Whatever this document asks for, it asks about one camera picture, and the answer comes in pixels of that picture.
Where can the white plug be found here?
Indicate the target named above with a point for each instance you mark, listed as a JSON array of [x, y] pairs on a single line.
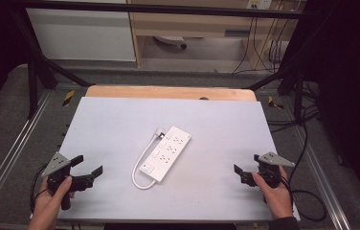
[[160, 133]]

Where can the white cabinet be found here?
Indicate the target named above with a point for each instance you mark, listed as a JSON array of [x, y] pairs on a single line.
[[79, 35]]

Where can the white board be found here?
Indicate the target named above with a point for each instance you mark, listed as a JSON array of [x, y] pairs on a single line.
[[219, 134]]

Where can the white chair base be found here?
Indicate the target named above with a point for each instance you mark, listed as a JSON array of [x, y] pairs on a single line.
[[170, 40]]

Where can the wooden desk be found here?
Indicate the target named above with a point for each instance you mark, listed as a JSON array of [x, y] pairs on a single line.
[[200, 24]]

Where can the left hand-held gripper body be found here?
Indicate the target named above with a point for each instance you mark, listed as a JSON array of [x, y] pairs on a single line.
[[56, 163]]

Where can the white power strip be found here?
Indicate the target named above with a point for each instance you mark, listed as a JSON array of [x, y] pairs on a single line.
[[168, 150]]

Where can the black metal frame stand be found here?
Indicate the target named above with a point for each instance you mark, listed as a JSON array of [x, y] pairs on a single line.
[[297, 92], [33, 86]]

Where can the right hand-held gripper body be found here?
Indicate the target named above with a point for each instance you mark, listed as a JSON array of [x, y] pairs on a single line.
[[275, 158]]

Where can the aluminium rail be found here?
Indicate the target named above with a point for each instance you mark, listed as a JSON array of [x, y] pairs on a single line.
[[325, 182], [12, 150]]

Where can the person's left hand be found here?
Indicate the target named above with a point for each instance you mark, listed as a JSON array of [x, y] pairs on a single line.
[[47, 207]]

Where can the black metal frame bar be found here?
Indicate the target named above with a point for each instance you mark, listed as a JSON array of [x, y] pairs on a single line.
[[155, 9]]

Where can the person's right hand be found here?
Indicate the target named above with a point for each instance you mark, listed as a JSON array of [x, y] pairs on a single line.
[[278, 201]]

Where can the white wall socket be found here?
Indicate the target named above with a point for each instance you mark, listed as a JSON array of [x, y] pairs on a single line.
[[258, 4]]

